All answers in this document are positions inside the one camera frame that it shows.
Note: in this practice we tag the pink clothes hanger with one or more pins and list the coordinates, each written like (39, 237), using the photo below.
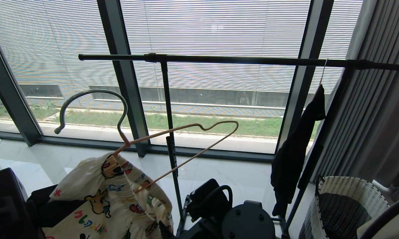
(172, 131)
(323, 71)

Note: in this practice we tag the white laundry basket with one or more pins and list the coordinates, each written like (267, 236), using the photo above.
(345, 205)

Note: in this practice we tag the black clothes rack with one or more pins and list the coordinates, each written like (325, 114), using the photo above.
(236, 60)

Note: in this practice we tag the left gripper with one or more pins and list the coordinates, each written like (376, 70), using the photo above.
(53, 207)

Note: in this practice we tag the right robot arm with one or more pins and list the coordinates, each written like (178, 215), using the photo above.
(249, 220)

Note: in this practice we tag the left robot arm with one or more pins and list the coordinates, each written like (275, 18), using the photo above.
(3, 222)

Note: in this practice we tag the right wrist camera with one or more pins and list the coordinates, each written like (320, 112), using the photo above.
(206, 199)

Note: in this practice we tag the black garment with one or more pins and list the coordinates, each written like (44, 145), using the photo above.
(292, 159)

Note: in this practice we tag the cream printed garment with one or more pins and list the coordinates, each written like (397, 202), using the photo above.
(116, 205)

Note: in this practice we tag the window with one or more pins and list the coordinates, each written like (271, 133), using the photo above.
(202, 33)

